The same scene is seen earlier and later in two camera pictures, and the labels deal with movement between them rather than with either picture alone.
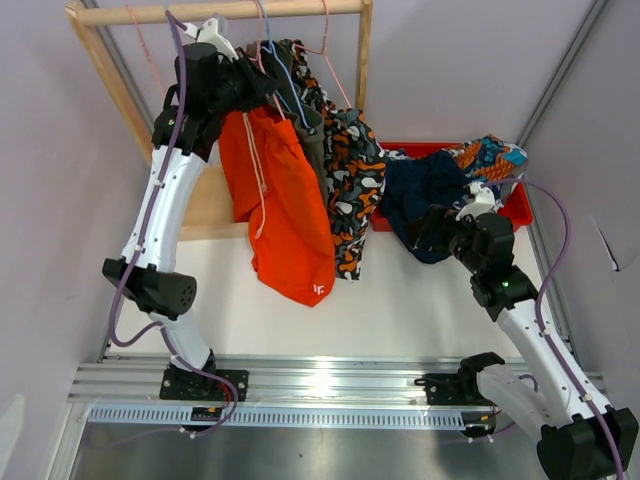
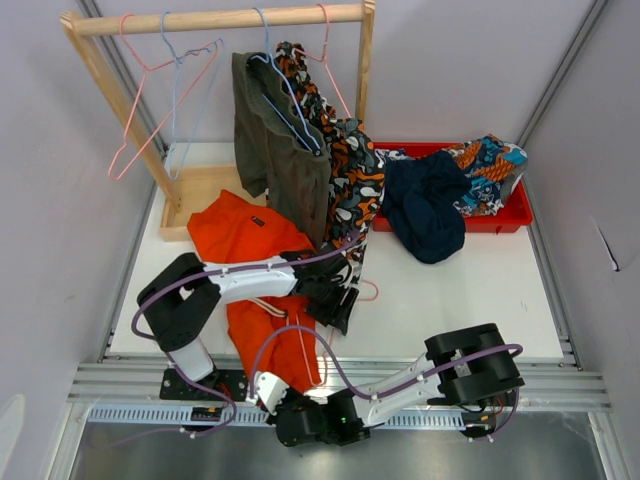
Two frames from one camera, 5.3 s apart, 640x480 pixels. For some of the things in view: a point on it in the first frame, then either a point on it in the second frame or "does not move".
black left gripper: [259, 87] to [335, 315]
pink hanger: [258, 55] to [318, 384]
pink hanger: [146, 51] to [141, 88]
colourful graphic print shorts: [489, 159] does not move
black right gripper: [437, 219] to [291, 393]
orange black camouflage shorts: [355, 164] does not move
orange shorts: [273, 185] to [273, 335]
